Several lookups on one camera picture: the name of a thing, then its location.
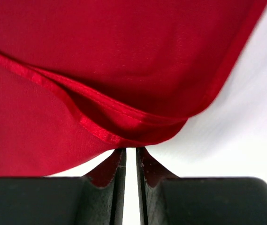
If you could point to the red cloth napkin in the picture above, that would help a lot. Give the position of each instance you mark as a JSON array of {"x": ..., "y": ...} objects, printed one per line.
[{"x": 80, "y": 77}]

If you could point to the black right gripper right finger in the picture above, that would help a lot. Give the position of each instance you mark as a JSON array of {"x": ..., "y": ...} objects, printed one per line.
[{"x": 150, "y": 175}]

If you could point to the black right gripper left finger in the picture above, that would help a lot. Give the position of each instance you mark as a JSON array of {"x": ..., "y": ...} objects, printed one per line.
[{"x": 102, "y": 195}]

